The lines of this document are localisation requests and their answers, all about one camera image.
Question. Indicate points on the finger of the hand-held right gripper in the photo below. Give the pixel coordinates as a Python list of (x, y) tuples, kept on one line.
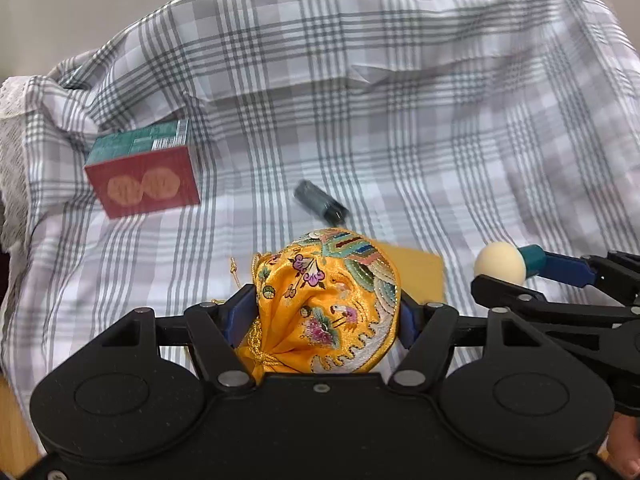
[(510, 299), (570, 271)]

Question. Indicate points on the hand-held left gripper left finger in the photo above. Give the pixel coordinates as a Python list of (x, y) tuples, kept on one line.
[(242, 310)]

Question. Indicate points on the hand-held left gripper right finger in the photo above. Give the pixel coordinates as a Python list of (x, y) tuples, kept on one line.
[(406, 317)]

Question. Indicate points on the cream sponge with teal holder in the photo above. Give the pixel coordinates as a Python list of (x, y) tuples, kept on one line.
[(500, 262)]

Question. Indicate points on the black cylindrical object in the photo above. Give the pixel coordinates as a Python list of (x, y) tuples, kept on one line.
[(320, 202)]

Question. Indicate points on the person's right hand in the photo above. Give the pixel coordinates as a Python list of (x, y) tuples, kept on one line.
[(627, 445)]

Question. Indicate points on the gold cardboard box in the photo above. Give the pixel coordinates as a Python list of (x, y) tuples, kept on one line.
[(420, 275)]

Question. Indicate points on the red and teal box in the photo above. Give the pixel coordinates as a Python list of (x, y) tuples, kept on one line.
[(145, 185)]

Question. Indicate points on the grey plaid bedsheet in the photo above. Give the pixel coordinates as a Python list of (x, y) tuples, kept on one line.
[(400, 135)]

